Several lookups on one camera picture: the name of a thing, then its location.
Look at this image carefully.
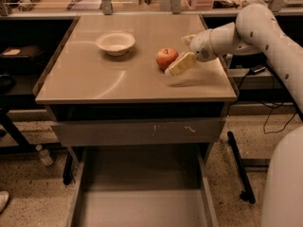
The black table leg bar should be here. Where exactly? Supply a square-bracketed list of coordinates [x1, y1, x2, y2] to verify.
[227, 131, 256, 204]

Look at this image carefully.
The black cable on floor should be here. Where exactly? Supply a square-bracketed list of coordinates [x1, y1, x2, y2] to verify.
[258, 101, 299, 136]

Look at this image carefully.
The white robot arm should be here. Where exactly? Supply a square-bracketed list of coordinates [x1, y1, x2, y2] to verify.
[165, 3, 303, 227]

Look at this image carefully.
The open middle drawer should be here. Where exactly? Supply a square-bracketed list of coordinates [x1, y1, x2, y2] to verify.
[66, 145, 219, 227]

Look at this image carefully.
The black bag with label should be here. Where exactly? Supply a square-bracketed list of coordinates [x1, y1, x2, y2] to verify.
[0, 45, 45, 71]

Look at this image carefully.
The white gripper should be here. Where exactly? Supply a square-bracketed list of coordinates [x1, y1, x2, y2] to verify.
[165, 29, 217, 77]

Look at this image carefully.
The clear plastic bottle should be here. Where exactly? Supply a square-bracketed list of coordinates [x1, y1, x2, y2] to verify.
[35, 145, 54, 166]

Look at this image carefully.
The white paper bowl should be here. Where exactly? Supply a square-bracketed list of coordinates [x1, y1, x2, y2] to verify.
[96, 31, 135, 56]

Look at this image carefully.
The closed top drawer front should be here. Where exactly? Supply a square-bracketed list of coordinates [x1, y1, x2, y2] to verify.
[51, 117, 225, 147]

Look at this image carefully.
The white shoe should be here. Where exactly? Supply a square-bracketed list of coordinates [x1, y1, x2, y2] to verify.
[0, 191, 9, 213]

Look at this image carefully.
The red apple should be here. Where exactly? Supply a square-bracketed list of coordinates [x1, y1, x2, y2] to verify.
[156, 47, 179, 71]

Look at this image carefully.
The grey drawer cabinet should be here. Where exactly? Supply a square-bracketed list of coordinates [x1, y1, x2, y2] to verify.
[32, 14, 240, 187]

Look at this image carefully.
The black phone device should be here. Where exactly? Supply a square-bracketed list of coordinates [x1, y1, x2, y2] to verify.
[249, 65, 266, 75]

